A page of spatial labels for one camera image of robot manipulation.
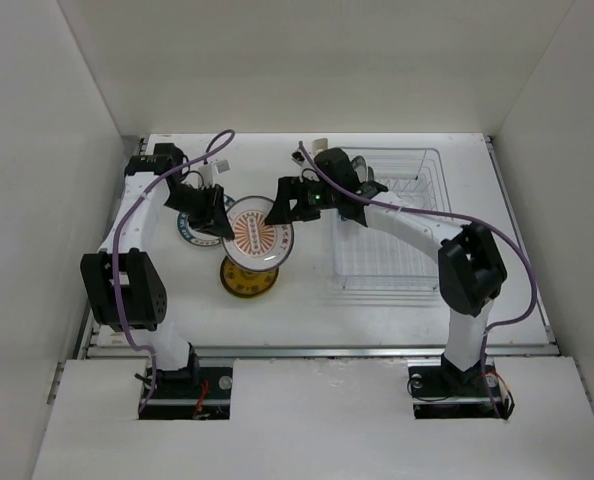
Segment aluminium front rail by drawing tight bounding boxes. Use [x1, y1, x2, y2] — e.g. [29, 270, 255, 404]
[76, 343, 561, 360]

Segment yellow brown patterned plate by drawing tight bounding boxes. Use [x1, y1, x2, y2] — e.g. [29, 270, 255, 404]
[219, 257, 279, 299]

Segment orange sunburst pattern plate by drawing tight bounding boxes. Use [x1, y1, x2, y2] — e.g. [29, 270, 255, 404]
[222, 195, 294, 273]

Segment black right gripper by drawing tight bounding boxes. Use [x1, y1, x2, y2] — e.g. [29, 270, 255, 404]
[264, 176, 339, 225]

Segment large teal rimmed white plate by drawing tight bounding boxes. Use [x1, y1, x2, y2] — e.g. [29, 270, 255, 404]
[351, 155, 374, 183]

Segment aluminium side rail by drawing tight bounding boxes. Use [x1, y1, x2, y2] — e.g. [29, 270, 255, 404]
[484, 135, 557, 345]

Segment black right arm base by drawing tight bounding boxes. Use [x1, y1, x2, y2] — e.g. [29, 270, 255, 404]
[406, 358, 515, 420]

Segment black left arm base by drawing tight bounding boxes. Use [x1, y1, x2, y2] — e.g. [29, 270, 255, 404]
[138, 366, 234, 421]

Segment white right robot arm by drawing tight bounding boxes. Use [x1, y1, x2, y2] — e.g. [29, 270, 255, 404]
[266, 148, 508, 402]

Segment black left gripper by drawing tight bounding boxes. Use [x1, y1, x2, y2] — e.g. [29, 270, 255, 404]
[164, 183, 234, 240]

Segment small teal rimmed plate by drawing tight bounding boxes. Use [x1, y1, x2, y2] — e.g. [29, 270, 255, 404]
[176, 213, 222, 248]

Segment white foam front board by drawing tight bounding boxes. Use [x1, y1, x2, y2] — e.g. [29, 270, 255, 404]
[34, 357, 594, 479]

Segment white wire dish rack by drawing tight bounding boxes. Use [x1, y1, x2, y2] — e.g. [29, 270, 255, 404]
[331, 146, 461, 294]

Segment beige cutlery holder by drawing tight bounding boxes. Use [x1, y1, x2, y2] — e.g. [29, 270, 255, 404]
[310, 137, 329, 155]

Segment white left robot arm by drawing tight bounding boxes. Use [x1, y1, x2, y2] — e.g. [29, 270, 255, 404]
[80, 142, 234, 397]

